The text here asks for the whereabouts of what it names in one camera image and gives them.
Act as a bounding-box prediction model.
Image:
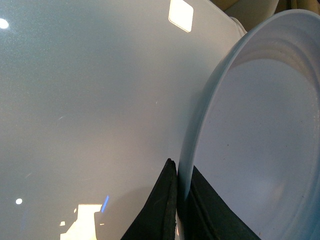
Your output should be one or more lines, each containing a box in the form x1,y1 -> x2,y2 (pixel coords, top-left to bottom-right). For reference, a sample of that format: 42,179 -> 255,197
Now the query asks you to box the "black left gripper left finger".
122,158 -> 178,240

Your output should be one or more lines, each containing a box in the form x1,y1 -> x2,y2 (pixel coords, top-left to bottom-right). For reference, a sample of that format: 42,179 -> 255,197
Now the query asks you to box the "light blue round plate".
177,9 -> 320,240

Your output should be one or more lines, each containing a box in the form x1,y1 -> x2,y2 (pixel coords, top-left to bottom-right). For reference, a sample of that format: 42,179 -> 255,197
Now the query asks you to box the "beige chair right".
221,0 -> 320,31

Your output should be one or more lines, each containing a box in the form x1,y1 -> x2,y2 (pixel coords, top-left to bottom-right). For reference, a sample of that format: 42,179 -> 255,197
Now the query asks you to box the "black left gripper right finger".
177,167 -> 259,240

